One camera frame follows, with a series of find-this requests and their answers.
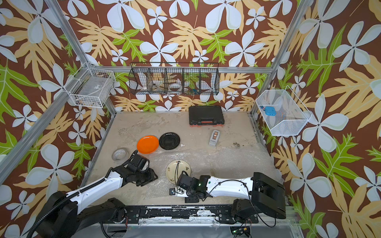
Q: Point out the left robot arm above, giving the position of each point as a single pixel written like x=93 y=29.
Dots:
x=66 y=213

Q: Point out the cream patterned plate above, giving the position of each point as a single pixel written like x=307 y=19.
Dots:
x=175 y=168

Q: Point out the white wire basket left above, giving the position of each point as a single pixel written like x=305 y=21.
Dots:
x=91 y=86

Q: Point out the white wire basket right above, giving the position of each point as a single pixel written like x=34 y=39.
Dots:
x=292 y=114

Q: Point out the white wire basket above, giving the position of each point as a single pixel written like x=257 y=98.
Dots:
x=91 y=86
x=292 y=114

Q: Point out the orange plate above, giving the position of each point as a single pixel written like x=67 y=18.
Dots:
x=148 y=144

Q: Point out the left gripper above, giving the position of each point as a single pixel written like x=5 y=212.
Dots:
x=152 y=176

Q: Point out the black wire basket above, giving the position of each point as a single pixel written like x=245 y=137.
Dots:
x=174 y=78

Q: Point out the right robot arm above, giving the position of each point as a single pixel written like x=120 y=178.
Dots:
x=253 y=195

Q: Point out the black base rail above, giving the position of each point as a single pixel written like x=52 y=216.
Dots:
x=181 y=214

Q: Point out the clear bubble wrap sheet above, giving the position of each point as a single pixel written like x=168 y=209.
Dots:
x=225 y=163

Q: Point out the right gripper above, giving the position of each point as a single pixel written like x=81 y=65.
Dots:
x=188 y=200

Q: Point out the white tape dispenser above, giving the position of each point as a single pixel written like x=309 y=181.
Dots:
x=214 y=138

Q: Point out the blue object in basket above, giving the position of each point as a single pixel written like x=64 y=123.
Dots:
x=270 y=111

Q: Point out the black plate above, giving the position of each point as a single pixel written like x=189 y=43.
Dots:
x=169 y=141

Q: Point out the black plastic case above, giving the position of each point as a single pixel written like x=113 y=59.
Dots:
x=206 y=116

